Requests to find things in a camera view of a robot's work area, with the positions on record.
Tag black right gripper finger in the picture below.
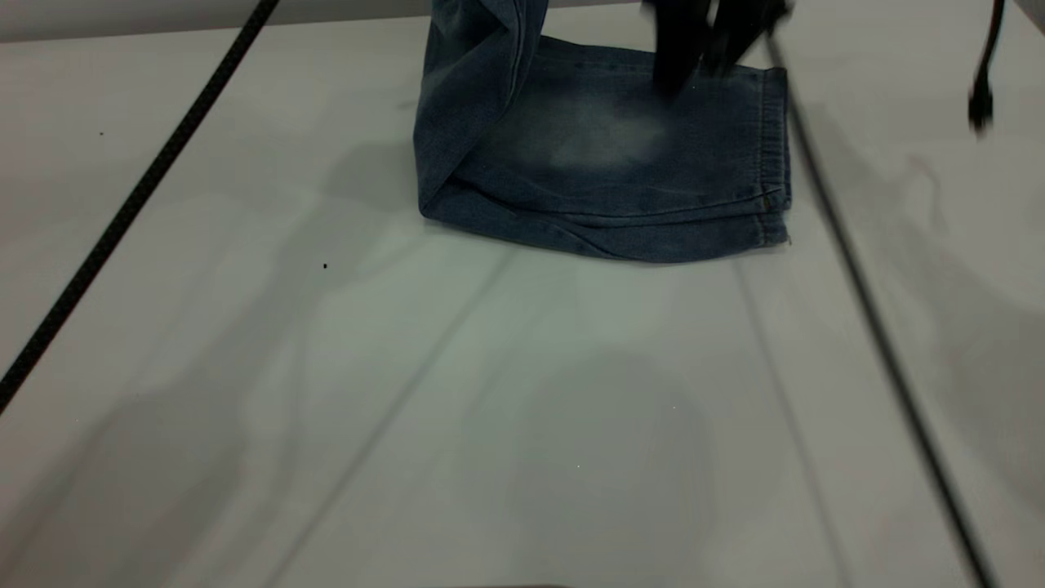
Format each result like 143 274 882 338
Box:
648 0 708 96
705 0 789 71

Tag thin black cable with plug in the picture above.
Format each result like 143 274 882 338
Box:
967 0 1007 136

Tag black braided cable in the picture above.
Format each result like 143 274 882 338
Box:
0 0 280 413
763 33 997 588

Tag blue denim shorts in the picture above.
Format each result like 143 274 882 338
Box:
412 0 794 265

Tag black braided right cable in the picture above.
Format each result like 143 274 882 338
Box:
763 33 997 588

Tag black braided left cable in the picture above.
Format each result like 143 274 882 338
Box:
0 0 280 413

